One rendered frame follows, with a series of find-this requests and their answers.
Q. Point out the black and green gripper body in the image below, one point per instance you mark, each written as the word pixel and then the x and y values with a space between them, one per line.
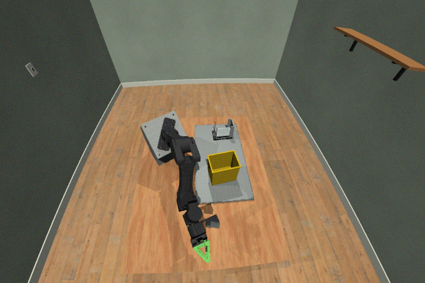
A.
pixel 195 238

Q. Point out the yellow open-top bin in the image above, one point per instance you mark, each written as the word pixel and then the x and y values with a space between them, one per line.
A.
pixel 226 163

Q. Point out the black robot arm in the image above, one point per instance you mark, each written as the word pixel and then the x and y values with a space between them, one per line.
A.
pixel 186 200

